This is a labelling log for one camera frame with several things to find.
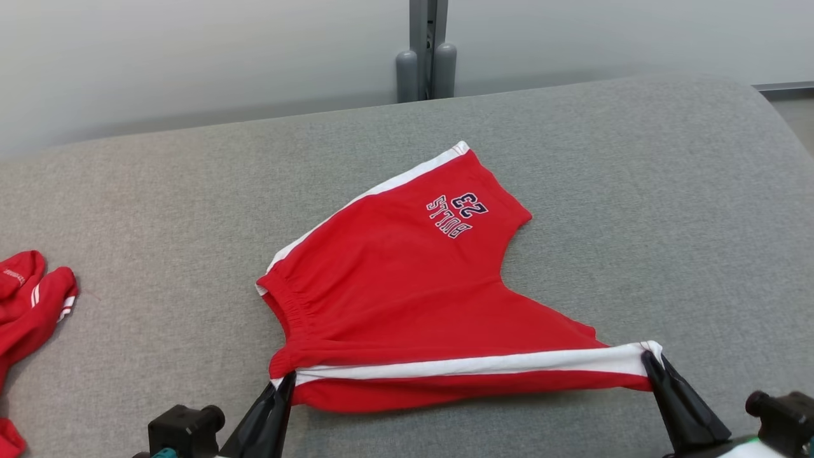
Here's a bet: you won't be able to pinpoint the grey cylinder post foot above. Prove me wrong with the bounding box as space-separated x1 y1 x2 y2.
396 50 419 104
434 42 458 99

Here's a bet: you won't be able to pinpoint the grey skirting strip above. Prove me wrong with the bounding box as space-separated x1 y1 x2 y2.
752 81 814 99

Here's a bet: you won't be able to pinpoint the red shorts with white stripes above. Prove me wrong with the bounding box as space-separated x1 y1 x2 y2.
256 141 663 414

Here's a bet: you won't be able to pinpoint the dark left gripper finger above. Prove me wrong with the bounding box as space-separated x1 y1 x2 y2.
258 372 298 458
219 380 280 458

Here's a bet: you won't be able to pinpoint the red and white basketball jersey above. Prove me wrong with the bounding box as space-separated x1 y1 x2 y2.
0 250 79 458

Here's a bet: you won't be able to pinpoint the grey metal post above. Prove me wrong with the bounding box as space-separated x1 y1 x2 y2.
409 0 449 101

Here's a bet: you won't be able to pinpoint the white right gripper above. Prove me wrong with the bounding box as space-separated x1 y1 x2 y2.
641 350 773 458

